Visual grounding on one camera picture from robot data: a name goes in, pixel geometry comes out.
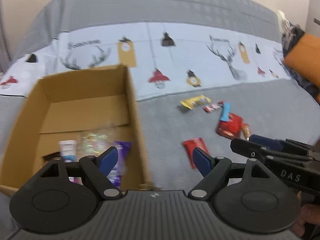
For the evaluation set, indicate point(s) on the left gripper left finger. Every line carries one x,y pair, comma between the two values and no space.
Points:
95,171

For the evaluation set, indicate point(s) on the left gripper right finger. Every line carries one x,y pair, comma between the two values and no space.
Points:
214,172

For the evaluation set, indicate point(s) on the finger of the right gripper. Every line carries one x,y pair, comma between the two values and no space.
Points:
272,144

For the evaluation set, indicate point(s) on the purple candy packet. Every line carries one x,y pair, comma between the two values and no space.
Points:
115,176

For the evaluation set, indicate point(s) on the iridescent candy bag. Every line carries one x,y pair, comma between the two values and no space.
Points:
93,144

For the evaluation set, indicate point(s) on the small red gold packet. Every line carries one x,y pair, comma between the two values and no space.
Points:
246,131

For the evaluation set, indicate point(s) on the white blue packet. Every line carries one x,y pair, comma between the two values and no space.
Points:
68,150

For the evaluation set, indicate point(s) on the right hand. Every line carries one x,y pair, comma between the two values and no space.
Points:
307,224

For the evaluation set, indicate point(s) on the red snack packet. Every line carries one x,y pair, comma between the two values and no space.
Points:
230,129

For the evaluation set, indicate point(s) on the blue snack stick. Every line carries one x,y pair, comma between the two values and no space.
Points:
225,112

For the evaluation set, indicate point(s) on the red white candy bar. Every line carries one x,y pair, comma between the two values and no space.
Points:
213,107

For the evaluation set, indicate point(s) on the brown cardboard box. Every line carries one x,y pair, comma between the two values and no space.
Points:
63,107

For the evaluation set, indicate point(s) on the yellow snack wrapper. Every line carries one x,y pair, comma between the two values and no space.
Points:
190,103

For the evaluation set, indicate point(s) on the orange cushion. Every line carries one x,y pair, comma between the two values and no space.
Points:
304,56

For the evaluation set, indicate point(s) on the grey printed sofa cover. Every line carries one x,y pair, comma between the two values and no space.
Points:
224,49

